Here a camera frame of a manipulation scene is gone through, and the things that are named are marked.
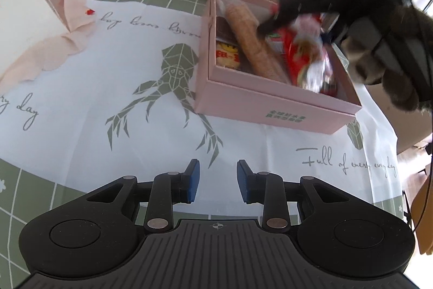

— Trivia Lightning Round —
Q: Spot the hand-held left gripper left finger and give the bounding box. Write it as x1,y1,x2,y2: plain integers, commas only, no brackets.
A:
86,159,201,232

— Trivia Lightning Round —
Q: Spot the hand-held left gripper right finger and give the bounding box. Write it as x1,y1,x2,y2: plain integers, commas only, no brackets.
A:
236,159,350,233

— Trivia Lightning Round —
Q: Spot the dark red snack packet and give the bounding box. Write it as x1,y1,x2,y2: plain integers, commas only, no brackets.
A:
320,79,339,96

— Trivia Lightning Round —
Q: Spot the white printed paper bag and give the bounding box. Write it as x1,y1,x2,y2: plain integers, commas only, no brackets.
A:
0,0,73,73

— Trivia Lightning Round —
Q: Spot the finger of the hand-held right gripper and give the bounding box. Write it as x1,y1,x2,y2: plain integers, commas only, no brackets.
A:
257,9,301,35
321,13,350,44

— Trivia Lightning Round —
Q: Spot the red and white pouch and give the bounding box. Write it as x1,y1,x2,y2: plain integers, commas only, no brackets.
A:
281,15,335,94

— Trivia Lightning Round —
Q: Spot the person's right hand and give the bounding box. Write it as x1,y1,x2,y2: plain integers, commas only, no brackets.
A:
342,34,421,112

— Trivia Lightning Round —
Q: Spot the yellow label snack packet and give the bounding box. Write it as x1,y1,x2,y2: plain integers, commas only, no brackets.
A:
215,40,243,70

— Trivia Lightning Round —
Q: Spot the long brown bread packet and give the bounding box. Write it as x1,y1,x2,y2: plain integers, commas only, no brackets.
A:
223,3,293,85

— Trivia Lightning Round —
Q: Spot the pink cardboard box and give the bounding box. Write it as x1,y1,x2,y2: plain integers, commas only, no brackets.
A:
193,0,363,135

